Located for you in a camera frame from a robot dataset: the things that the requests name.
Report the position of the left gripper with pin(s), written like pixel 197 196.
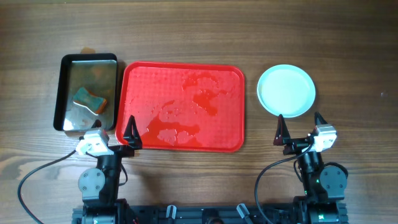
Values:
pixel 117 150

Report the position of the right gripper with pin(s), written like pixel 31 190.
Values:
pixel 283 137

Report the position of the white plate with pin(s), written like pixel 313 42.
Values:
pixel 287 90

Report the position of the green and orange sponge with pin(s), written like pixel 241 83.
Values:
pixel 88 100

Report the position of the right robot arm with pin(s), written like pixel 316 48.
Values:
pixel 324 184

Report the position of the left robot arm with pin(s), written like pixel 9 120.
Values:
pixel 99 186

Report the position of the red plastic tray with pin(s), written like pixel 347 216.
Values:
pixel 184 106

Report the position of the black metal baking pan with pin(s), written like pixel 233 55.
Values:
pixel 98 73

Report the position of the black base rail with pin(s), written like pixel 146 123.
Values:
pixel 281 213

